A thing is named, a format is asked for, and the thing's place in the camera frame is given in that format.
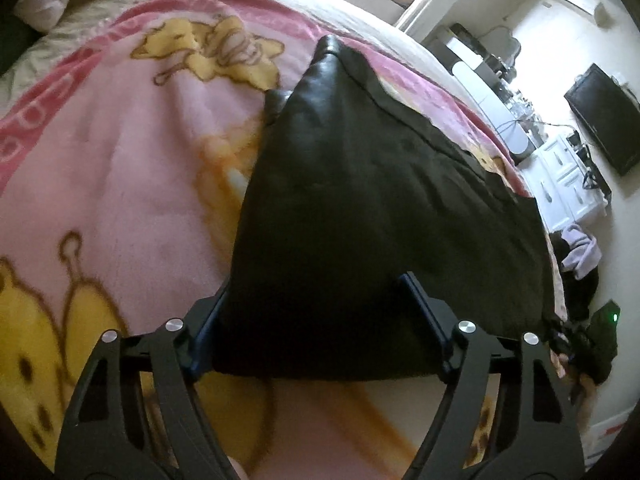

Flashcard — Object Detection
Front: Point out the black wall television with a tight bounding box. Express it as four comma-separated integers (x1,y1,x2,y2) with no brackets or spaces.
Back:
564,64,639,177

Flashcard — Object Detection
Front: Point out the black device with green light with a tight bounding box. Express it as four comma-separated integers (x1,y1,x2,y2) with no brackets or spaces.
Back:
574,300,620,386

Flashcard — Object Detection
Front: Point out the lilac cloth on chair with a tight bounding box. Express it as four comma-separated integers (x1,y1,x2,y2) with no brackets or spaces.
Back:
561,223,602,281

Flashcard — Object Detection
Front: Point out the white bedside table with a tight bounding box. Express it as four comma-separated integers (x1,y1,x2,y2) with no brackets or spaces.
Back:
427,26,534,164

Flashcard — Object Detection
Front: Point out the white drawer dresser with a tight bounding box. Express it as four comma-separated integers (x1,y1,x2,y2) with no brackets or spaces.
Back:
518,136,608,233

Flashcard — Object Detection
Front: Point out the black leather jacket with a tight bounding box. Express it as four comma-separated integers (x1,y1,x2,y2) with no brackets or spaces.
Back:
207,37,554,382

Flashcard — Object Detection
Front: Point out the pink cartoon bear blanket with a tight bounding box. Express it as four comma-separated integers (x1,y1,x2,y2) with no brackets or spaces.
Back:
1,1,534,479

